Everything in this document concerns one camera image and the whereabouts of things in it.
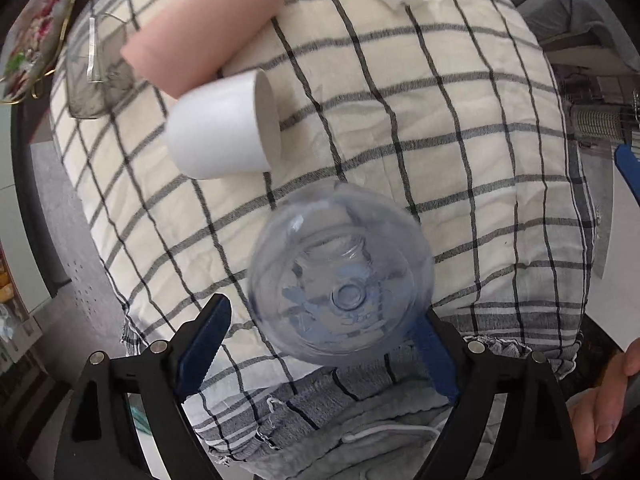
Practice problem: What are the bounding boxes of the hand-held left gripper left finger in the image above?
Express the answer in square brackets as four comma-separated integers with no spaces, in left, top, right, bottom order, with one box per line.
[52,294,233,480]

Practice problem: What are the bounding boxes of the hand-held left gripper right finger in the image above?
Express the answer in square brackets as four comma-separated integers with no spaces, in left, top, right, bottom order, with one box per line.
[412,307,587,480]

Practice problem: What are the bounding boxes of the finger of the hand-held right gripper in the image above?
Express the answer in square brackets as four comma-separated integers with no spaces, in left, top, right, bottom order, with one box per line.
[615,144,640,197]

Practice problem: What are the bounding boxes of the clear plastic cup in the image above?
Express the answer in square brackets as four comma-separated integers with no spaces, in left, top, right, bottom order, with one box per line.
[248,182,435,365]

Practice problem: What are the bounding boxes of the clear glass cup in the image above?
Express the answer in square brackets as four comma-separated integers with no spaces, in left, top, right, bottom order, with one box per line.
[65,10,137,121]

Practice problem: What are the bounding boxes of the pink cup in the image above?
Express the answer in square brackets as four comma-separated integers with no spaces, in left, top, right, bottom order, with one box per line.
[120,0,284,100]

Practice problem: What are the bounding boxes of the person's right hand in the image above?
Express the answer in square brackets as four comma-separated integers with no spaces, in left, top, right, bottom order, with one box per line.
[569,337,640,461]

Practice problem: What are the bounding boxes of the metal grille heater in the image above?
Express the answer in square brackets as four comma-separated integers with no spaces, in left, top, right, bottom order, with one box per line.
[570,87,640,146]

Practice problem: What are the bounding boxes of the grey sofa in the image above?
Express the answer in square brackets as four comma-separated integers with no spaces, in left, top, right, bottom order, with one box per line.
[515,0,633,66]

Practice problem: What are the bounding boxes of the colourful cardboard box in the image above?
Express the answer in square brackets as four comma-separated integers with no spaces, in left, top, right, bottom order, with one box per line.
[0,245,43,366]

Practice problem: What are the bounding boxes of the checked cream cloth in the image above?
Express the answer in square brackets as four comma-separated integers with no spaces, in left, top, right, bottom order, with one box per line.
[50,0,608,468]

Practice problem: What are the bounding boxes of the floral plate on gold stand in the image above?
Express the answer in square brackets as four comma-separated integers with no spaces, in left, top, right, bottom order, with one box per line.
[0,0,76,106]

